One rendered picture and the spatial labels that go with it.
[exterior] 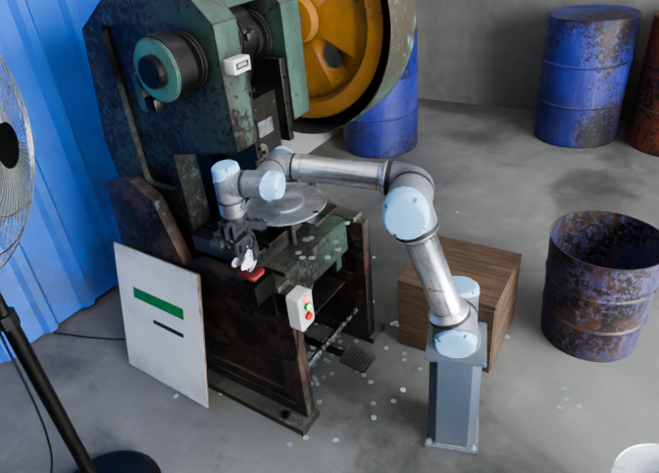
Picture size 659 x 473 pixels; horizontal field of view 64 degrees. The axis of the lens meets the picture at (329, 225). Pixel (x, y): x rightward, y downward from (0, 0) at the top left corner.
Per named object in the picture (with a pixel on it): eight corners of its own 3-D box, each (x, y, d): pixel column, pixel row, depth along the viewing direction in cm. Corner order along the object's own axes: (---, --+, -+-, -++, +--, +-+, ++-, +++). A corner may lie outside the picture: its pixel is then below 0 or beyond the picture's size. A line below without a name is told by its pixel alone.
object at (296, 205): (228, 214, 185) (228, 212, 185) (280, 178, 204) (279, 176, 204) (293, 235, 170) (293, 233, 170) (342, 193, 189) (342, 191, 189)
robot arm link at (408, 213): (482, 326, 156) (427, 165, 133) (481, 363, 144) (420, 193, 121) (443, 331, 161) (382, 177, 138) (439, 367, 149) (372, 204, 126)
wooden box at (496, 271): (514, 316, 240) (522, 253, 222) (488, 373, 213) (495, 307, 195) (430, 292, 259) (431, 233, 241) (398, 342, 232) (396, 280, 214)
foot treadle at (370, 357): (377, 364, 212) (377, 354, 209) (364, 381, 205) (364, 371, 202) (262, 314, 240) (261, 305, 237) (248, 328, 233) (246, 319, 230)
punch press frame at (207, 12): (358, 312, 228) (331, -28, 158) (301, 380, 199) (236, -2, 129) (224, 265, 268) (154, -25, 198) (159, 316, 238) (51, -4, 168)
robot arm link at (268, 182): (288, 160, 143) (251, 159, 146) (274, 179, 134) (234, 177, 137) (291, 185, 147) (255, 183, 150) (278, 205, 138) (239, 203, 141)
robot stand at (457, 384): (479, 412, 198) (486, 322, 175) (478, 456, 183) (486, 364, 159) (429, 405, 203) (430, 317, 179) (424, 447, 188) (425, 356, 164)
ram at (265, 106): (295, 168, 187) (284, 85, 171) (270, 185, 176) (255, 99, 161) (258, 160, 195) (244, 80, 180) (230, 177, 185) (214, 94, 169)
